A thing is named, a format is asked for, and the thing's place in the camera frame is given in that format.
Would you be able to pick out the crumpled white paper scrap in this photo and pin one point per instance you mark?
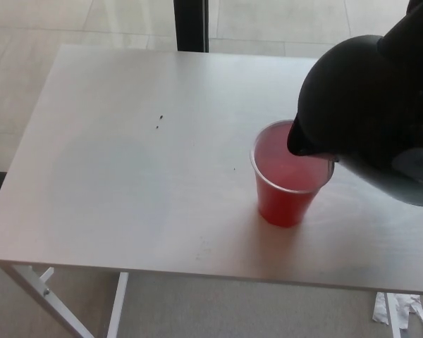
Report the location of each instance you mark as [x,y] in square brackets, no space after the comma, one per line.
[410,310]

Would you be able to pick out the white straight table leg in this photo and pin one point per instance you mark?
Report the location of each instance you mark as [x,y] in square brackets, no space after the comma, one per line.
[392,317]
[116,308]

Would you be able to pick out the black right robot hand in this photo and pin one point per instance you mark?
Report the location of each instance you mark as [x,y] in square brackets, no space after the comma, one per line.
[416,31]

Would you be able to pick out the white slanted table leg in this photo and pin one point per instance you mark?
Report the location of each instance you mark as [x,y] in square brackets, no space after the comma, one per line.
[48,305]

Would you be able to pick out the black electric kettle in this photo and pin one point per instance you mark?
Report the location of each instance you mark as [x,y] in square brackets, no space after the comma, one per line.
[359,116]

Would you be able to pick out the white paper strip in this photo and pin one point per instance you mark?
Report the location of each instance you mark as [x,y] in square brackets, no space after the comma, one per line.
[379,310]

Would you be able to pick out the white table leg bracket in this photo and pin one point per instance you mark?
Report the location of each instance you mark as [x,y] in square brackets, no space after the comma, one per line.
[39,274]

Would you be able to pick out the black vertical window post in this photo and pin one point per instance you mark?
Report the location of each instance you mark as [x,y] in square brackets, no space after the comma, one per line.
[191,24]

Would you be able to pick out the red plastic cup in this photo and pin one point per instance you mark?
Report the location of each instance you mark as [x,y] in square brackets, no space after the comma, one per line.
[282,206]

